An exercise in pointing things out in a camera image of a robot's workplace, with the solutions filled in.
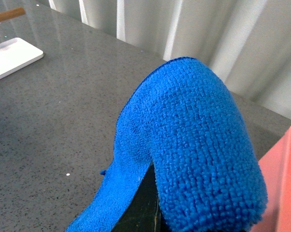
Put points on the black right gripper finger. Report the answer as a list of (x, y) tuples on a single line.
[(143, 213)]

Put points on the pink plastic bin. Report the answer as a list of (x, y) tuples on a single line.
[(276, 170)]

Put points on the white curtain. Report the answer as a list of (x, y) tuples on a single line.
[(247, 43)]

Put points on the wooden rod rear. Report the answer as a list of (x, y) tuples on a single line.
[(13, 13)]

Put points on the white tray rack base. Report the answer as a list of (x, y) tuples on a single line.
[(16, 54)]

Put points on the blue microfiber cloth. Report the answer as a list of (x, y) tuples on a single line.
[(183, 120)]

